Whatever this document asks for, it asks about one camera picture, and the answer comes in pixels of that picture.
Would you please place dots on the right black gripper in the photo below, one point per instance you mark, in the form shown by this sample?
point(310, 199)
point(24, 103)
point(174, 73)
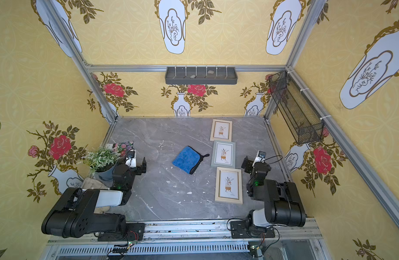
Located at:
point(248, 164)

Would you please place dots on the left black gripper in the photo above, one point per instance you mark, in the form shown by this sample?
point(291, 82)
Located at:
point(140, 167)

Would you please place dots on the beige picture frame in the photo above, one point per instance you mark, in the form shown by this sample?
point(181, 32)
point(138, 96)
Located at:
point(229, 186)
point(221, 130)

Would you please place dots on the blue microfiber cloth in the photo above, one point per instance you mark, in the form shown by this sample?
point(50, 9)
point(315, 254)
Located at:
point(189, 160)

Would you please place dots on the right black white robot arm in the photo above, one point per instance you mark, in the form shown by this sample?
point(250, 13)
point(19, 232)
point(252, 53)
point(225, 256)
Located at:
point(282, 203)

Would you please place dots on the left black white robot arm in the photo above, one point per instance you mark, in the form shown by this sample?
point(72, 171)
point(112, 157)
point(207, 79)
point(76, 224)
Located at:
point(73, 215)

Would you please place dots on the potted green plant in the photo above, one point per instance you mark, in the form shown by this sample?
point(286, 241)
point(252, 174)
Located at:
point(102, 162)

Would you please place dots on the floral patterned box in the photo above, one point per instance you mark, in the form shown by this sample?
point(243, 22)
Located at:
point(121, 148)

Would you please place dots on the beige work glove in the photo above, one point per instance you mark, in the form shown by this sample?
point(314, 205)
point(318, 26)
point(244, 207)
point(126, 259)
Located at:
point(90, 183)

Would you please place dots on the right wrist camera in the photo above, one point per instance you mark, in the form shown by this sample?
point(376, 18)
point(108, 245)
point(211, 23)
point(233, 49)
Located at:
point(260, 157)

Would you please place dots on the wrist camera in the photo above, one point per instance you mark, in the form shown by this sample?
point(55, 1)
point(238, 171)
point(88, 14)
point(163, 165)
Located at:
point(130, 159)
point(260, 157)

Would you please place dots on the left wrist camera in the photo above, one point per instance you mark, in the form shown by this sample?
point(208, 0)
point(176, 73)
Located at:
point(130, 159)

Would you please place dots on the grey-green picture frame middle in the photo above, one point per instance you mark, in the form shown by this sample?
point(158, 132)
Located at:
point(223, 154)

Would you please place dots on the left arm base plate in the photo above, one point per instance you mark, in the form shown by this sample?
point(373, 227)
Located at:
point(131, 232)

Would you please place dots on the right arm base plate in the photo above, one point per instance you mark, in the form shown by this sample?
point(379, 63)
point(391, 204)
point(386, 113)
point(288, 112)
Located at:
point(243, 229)

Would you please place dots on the black wire mesh basket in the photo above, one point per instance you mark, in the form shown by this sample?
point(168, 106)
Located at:
point(300, 116)

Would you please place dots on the grey wall shelf tray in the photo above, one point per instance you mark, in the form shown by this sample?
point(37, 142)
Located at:
point(201, 75)

